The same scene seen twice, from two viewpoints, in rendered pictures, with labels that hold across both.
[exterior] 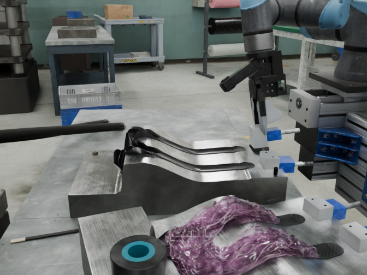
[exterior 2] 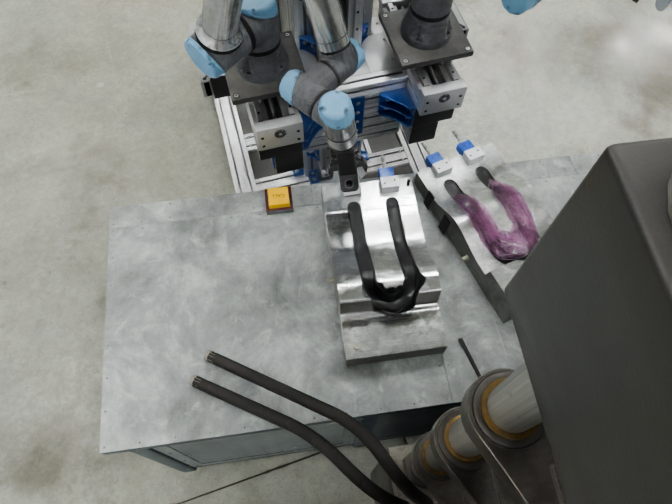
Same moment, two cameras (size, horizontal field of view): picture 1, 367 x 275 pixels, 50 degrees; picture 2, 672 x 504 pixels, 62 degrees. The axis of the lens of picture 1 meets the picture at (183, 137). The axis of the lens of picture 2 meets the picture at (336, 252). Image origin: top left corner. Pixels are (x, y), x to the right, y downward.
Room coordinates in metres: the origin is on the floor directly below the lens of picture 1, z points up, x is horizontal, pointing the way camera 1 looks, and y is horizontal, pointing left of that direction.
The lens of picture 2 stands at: (1.10, 0.65, 2.24)
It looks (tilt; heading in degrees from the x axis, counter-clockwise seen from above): 64 degrees down; 265
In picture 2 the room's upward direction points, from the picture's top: 1 degrees clockwise
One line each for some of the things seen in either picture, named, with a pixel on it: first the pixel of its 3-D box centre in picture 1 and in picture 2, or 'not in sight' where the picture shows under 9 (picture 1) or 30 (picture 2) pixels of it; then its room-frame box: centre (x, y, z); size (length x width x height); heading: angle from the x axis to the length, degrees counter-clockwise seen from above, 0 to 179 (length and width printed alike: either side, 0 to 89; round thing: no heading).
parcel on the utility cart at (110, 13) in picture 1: (118, 13); not in sight; (6.69, 1.07, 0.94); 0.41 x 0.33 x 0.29; 113
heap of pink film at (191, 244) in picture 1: (237, 231); (500, 215); (0.58, -0.09, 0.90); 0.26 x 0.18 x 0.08; 111
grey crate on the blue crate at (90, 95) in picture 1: (89, 95); not in sight; (3.90, 0.96, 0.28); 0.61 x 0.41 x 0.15; 105
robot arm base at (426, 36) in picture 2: not in sight; (428, 18); (0.73, -0.65, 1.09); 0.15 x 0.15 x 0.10
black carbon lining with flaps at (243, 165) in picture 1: (182, 148); (384, 249); (0.91, 0.00, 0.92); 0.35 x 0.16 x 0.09; 94
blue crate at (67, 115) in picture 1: (91, 111); not in sight; (3.90, 0.96, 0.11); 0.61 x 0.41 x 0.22; 105
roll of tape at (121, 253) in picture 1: (138, 261); not in sight; (0.46, 0.06, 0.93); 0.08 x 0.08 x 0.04
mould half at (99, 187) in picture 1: (176, 165); (380, 263); (0.92, 0.02, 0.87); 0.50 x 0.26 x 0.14; 94
